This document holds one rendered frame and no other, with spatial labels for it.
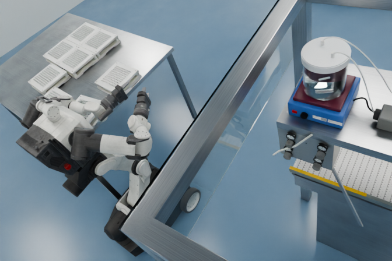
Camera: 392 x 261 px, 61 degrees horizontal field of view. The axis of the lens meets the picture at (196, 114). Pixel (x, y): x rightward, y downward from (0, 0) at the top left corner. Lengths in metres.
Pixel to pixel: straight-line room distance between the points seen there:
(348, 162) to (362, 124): 0.45
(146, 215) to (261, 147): 2.17
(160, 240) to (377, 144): 0.81
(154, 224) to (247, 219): 1.87
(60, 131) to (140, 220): 1.05
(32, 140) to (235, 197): 1.56
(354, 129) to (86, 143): 1.15
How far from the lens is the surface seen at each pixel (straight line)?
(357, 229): 2.09
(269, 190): 2.69
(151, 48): 2.72
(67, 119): 1.80
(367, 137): 1.29
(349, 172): 1.71
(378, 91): 1.42
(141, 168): 2.30
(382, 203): 1.63
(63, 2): 5.90
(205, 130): 0.87
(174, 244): 0.75
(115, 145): 1.63
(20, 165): 3.92
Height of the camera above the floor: 2.41
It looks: 48 degrees down
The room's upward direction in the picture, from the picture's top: 23 degrees counter-clockwise
